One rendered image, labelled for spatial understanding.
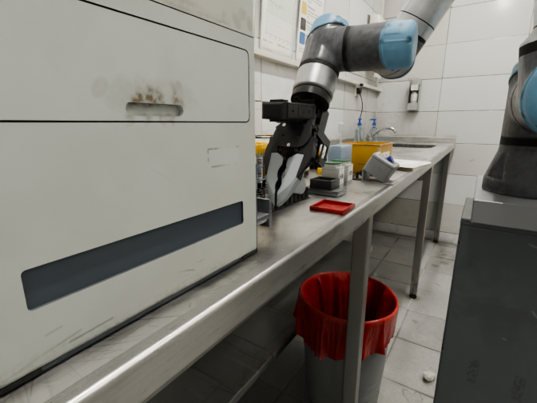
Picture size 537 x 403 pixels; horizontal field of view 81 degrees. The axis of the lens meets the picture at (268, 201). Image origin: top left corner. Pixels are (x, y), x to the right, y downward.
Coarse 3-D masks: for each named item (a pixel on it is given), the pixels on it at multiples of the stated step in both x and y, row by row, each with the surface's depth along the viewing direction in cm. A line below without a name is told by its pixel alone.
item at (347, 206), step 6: (318, 204) 64; (324, 204) 65; (330, 204) 65; (336, 204) 65; (342, 204) 64; (348, 204) 64; (354, 204) 63; (318, 210) 61; (324, 210) 60; (330, 210) 59; (336, 210) 59; (342, 210) 58; (348, 210) 61
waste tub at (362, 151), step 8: (352, 144) 101; (360, 144) 100; (368, 144) 98; (376, 144) 110; (384, 144) 99; (352, 152) 102; (360, 152) 101; (368, 152) 99; (376, 152) 98; (384, 152) 101; (352, 160) 103; (360, 160) 101; (360, 168) 102
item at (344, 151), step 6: (342, 144) 98; (348, 144) 98; (330, 150) 91; (336, 150) 90; (342, 150) 90; (348, 150) 95; (330, 156) 91; (336, 156) 90; (342, 156) 91; (348, 156) 96; (354, 174) 98
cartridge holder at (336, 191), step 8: (320, 176) 78; (312, 184) 75; (320, 184) 73; (328, 184) 72; (336, 184) 75; (312, 192) 75; (320, 192) 74; (328, 192) 72; (336, 192) 71; (344, 192) 75
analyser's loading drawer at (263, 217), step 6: (258, 198) 45; (264, 198) 45; (258, 204) 45; (264, 204) 45; (270, 204) 44; (258, 210) 46; (264, 210) 45; (270, 210) 45; (258, 216) 43; (264, 216) 44; (270, 216) 45; (258, 222) 43; (264, 222) 44; (270, 222) 45
